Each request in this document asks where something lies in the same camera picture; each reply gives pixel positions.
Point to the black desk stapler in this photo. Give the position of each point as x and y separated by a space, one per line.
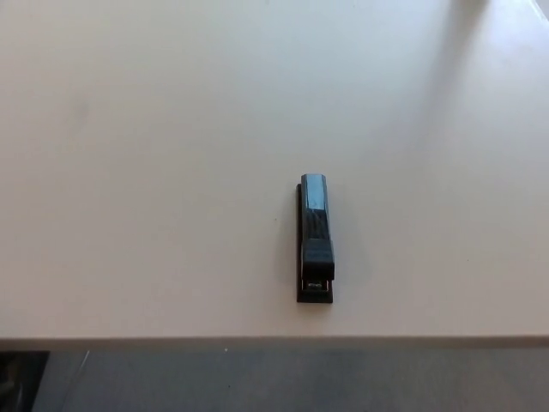
316 240

